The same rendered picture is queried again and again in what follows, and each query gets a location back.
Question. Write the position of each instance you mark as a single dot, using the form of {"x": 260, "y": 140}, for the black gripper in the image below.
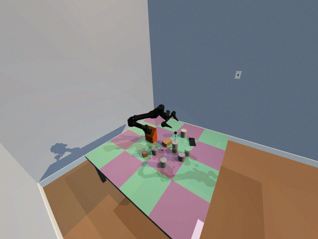
{"x": 164, "y": 124}

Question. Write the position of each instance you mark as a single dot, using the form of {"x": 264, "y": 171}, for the black flat rectangular pad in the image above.
{"x": 192, "y": 142}

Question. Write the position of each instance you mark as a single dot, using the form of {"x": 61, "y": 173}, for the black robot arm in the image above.
{"x": 152, "y": 114}

